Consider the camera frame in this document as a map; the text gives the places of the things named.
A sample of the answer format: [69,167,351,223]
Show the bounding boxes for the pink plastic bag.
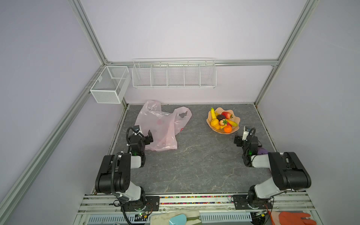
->
[135,100,192,152]

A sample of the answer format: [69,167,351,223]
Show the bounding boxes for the red yellow strawberry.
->
[219,119,227,127]

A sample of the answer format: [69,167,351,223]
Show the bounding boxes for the yellow lemon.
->
[211,119,221,130]

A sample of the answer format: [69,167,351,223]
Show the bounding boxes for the dark purple grapes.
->
[217,114,226,121]

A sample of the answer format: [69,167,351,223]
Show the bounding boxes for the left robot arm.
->
[95,125,153,211]

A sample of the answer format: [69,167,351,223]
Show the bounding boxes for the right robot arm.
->
[231,126,312,210]

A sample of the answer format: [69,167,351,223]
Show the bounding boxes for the orange tangerine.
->
[223,125,233,134]

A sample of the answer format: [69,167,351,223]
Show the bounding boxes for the beige scalloped fruit bowl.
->
[206,107,241,135]

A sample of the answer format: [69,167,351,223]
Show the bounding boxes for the yellow green banana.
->
[211,108,217,120]

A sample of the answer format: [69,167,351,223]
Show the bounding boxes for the white mesh box basket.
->
[90,66,131,104]

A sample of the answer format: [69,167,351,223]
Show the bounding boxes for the red rubber glove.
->
[271,211,317,225]

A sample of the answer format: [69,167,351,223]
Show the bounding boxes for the light blue object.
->
[169,214,187,225]

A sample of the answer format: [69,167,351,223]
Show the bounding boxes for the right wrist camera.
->
[242,126,252,141]

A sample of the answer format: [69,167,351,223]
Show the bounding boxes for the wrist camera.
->
[133,125,141,133]
[242,126,252,141]

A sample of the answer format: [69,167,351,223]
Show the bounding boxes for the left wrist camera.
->
[133,125,141,133]

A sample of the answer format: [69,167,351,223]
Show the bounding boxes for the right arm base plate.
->
[231,194,273,210]

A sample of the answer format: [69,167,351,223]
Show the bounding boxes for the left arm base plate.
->
[122,196,160,212]

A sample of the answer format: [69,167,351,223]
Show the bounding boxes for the white wire shelf basket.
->
[132,58,217,89]

